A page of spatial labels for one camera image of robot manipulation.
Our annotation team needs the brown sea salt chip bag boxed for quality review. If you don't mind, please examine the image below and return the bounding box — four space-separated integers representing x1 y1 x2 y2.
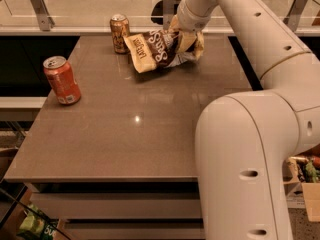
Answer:
124 30 204 73

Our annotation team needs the cardboard box with items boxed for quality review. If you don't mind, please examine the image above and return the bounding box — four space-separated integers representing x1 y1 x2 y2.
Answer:
284 154 320 222

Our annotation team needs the grey table drawer unit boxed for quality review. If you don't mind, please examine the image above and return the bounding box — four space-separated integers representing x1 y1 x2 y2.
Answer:
31 182 205 240

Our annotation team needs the red soda can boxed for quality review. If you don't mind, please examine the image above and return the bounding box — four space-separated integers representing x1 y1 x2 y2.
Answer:
43 56 81 105

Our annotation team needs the orange soda can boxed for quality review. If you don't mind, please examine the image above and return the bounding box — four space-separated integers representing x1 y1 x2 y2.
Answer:
110 14 130 54

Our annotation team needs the green snack bag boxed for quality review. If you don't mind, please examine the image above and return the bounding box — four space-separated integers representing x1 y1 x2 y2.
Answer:
17 204 57 240

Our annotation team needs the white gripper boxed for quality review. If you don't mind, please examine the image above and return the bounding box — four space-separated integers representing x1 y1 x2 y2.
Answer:
168 0 210 53

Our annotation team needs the left metal railing bracket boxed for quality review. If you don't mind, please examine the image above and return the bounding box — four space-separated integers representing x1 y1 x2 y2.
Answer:
30 0 55 31

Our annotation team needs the right metal railing bracket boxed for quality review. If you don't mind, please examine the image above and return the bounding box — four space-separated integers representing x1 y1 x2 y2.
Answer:
283 0 308 32

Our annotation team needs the black office chair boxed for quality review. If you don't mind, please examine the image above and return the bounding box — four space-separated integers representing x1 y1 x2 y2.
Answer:
151 0 180 25

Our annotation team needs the metal railing bracket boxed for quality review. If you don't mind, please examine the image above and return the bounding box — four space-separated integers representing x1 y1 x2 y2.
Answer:
30 0 55 31
283 0 308 32
163 0 175 30

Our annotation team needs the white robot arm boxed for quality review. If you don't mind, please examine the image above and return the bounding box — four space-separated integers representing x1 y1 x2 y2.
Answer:
177 0 319 240

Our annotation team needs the middle metal railing bracket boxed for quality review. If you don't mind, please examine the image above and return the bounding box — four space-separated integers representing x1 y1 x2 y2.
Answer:
163 0 175 30

